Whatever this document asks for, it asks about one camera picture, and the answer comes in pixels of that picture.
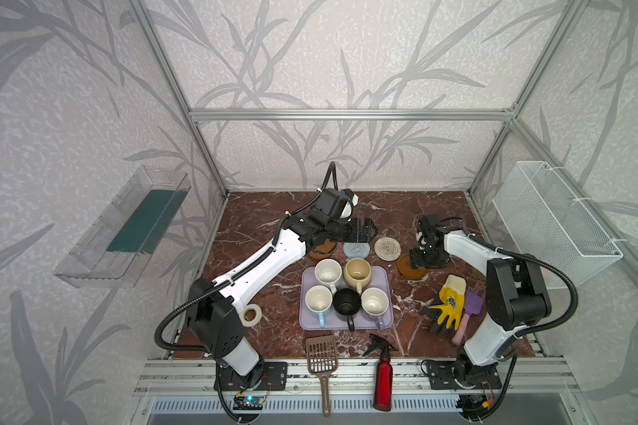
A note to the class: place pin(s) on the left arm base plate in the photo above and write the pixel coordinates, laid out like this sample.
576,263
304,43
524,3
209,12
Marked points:
267,376

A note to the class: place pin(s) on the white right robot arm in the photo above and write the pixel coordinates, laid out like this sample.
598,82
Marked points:
516,295

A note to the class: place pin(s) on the white speckled mug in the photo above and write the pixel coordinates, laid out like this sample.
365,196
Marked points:
328,272

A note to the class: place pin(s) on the lilac plastic tray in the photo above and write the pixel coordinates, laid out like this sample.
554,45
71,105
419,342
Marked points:
332,321

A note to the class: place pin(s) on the yellow black work glove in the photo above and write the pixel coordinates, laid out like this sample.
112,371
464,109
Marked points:
446,310

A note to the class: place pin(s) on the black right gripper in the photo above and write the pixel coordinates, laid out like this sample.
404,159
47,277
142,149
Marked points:
425,253

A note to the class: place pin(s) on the beige ceramic mug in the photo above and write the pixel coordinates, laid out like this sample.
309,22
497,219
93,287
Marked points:
357,274

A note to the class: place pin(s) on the dark wooden coaster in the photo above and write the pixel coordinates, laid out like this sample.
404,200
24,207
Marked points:
409,272

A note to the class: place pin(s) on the black mug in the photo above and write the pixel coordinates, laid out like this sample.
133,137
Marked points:
347,302

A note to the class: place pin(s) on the white and blue mug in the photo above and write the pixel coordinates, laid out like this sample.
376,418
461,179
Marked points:
319,300

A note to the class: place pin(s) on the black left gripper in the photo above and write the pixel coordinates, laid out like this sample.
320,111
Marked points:
358,229

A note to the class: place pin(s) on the white and lilac mug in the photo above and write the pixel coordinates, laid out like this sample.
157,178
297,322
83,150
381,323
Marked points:
375,303

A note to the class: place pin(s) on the brown litter scoop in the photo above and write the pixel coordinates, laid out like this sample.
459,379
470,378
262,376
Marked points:
322,361

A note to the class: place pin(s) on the multicolour woven coaster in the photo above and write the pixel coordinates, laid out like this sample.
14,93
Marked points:
388,249

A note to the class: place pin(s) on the blue grey woven coaster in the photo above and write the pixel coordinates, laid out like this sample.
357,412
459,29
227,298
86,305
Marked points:
356,250

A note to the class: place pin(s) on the white tape roll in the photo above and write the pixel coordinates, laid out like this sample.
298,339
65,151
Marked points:
251,315

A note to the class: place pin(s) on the red spray bottle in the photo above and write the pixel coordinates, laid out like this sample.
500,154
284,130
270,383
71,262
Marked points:
383,393

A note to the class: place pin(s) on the clear plastic wall shelf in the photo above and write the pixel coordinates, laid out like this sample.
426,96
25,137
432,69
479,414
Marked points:
117,248

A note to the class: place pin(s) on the brown wooden coaster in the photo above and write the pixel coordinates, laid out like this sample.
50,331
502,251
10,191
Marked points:
323,251

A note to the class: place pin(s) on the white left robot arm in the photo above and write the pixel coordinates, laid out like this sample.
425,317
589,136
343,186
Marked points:
213,308

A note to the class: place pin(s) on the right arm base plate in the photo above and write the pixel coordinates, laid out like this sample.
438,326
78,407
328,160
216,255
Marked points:
460,375

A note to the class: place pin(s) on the green circuit board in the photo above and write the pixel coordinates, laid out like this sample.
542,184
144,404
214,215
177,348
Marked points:
249,403

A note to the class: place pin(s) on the white wire wall basket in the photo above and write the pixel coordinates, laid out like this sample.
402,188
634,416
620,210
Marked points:
546,219

